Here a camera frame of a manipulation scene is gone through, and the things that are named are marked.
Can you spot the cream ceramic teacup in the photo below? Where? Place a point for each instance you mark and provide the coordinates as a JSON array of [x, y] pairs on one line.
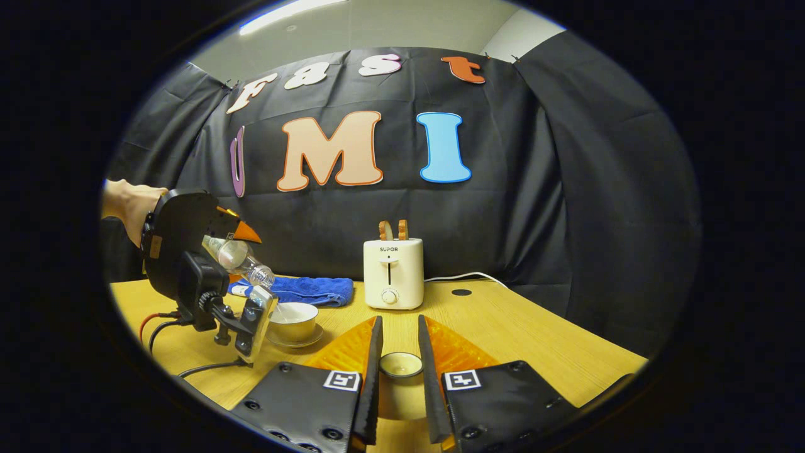
[[295, 321]]

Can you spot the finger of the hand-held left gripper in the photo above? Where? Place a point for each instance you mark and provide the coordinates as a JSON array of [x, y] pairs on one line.
[[242, 234]]

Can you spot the cream ceramic saucer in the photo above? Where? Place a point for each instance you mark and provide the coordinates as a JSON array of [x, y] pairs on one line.
[[295, 344]]

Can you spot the blue towel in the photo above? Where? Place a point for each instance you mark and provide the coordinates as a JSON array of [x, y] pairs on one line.
[[308, 290]]

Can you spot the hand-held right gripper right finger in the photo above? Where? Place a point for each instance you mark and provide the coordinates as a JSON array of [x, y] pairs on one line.
[[431, 390]]

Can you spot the white toaster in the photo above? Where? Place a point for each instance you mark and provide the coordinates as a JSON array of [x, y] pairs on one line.
[[393, 270]]

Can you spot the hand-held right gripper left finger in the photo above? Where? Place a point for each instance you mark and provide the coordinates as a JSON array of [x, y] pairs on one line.
[[372, 390]]

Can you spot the toast slice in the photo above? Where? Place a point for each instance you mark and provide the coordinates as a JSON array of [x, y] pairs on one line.
[[403, 230], [385, 231]]

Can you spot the black backdrop cloth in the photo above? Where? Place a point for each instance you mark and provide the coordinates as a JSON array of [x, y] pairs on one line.
[[566, 189]]

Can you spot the clear glass water bottle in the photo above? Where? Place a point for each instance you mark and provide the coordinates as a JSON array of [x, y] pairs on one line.
[[236, 255]]

